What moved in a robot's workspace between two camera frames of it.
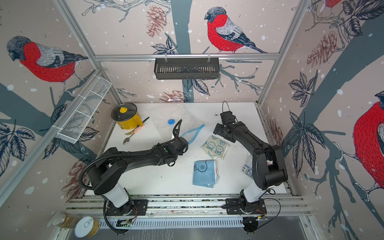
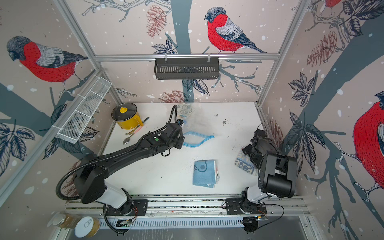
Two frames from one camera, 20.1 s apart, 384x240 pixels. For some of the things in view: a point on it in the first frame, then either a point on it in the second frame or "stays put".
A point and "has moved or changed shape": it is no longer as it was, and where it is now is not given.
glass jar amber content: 65,220 stays put
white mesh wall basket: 75,125 stays put
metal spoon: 127,140 stays put
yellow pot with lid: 126,115 stays put
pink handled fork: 134,131 stays put
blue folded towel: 205,173 stays put
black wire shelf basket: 189,69 stays put
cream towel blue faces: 216,147 to 184,110
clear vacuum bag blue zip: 165,121 has moved or changed shape
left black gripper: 180,154 to 181,140
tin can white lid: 87,227 stays put
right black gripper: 218,129 to 256,162
